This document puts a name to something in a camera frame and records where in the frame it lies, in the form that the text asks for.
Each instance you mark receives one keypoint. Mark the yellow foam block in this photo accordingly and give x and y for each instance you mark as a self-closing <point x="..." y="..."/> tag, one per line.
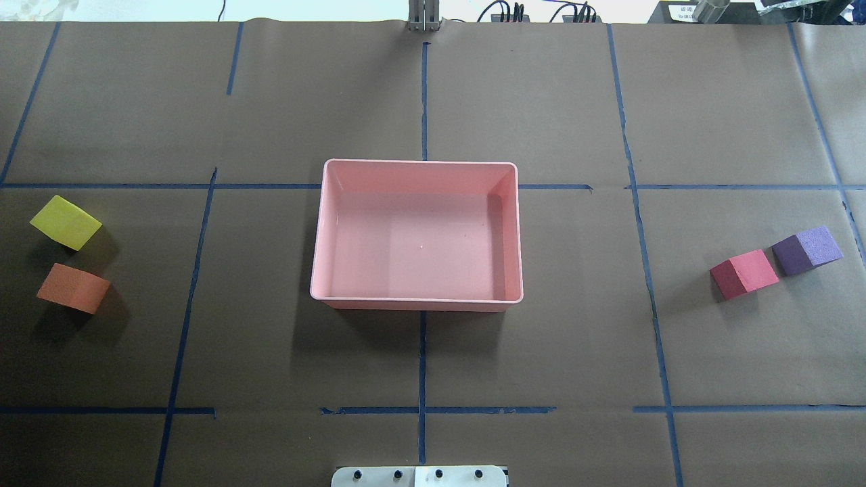
<point x="65" y="223"/>

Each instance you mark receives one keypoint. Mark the purple foam block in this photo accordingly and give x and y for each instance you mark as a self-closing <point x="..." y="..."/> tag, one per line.
<point x="806" y="250"/>

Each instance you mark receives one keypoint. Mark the aluminium frame post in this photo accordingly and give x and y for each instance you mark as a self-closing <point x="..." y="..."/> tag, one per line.
<point x="424" y="16"/>

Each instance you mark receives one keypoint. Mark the pink plastic bin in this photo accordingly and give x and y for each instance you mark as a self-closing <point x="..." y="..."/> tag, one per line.
<point x="418" y="235"/>

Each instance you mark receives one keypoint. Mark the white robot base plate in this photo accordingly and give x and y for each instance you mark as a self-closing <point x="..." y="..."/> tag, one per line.
<point x="421" y="475"/>

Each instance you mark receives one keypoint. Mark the red foam block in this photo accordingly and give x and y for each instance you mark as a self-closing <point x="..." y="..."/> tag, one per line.
<point x="744" y="274"/>

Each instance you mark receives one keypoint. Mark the orange foam block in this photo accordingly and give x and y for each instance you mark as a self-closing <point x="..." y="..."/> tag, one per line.
<point x="73" y="288"/>

